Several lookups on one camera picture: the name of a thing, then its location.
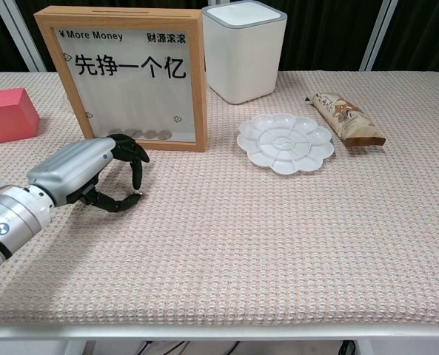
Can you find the pink cube box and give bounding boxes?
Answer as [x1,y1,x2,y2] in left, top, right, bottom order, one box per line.
[0,87,41,144]

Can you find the wooden frame coin bank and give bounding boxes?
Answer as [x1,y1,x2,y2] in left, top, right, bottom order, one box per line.
[33,4,208,153]

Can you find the pink woven tablecloth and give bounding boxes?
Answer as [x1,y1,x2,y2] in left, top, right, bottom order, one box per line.
[0,70,439,329]

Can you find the white square trash bin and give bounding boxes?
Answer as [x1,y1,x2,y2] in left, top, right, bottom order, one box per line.
[201,1,289,105]

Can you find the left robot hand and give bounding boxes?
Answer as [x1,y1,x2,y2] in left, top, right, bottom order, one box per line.
[26,133,150,214]

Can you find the white metal frame post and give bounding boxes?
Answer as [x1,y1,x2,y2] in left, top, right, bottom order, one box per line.
[358,0,400,72]
[0,0,49,72]

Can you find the white flower paint palette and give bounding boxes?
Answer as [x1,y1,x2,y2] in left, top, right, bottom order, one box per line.
[236,113,335,175]

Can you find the brown snack packet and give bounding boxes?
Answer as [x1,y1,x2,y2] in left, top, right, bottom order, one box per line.
[304,91,387,149]

